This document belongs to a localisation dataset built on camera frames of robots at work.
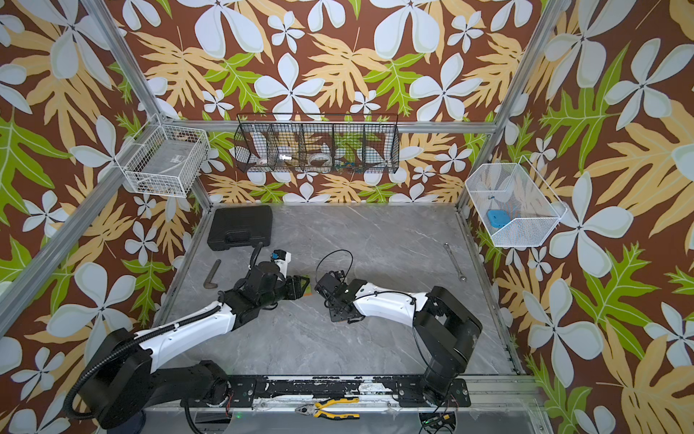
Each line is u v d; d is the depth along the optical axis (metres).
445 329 0.45
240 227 1.04
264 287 0.64
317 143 0.97
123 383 0.40
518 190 0.85
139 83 0.81
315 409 0.71
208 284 0.95
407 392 0.74
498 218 0.80
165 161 0.84
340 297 0.63
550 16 0.69
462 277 0.99
